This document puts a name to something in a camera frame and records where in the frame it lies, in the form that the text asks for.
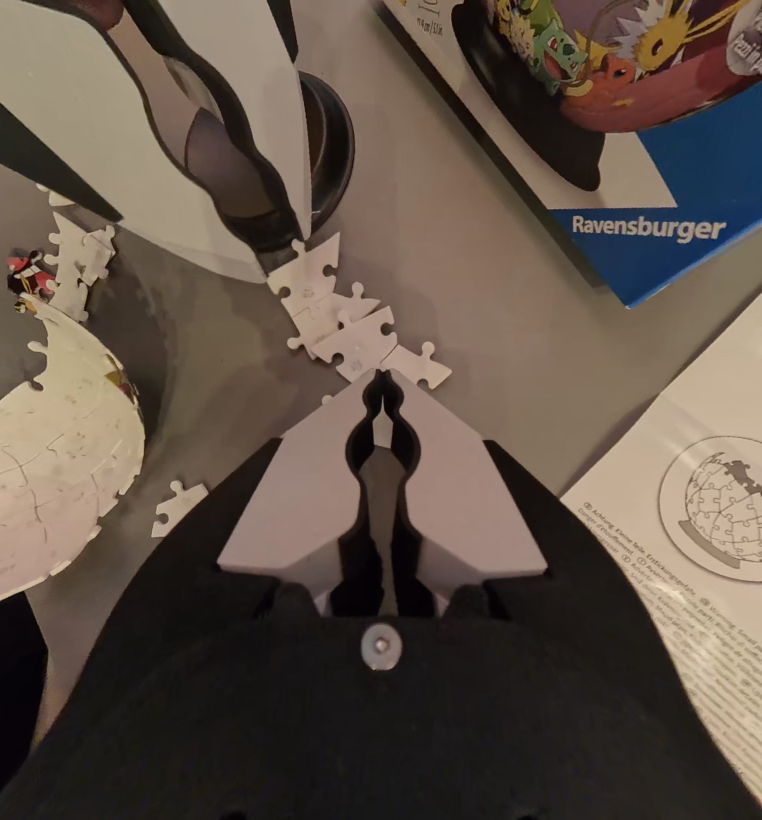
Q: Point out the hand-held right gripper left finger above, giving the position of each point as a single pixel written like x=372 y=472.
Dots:
x=278 y=512

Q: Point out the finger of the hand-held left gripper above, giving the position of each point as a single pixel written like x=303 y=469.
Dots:
x=265 y=57
x=67 y=109

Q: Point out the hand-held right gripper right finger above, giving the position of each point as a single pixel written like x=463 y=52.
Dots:
x=477 y=512

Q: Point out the white puzzle piece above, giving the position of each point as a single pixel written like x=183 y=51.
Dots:
x=173 y=512
x=355 y=346
x=419 y=371
x=317 y=323
x=310 y=275

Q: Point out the black round ball stand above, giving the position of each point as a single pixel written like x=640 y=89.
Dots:
x=336 y=147

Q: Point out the partly built puzzle ball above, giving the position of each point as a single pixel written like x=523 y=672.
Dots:
x=48 y=448

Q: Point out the colourful puzzle box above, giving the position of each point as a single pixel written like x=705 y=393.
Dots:
x=675 y=192

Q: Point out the white instruction sheet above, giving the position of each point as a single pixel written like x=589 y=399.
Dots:
x=707 y=416

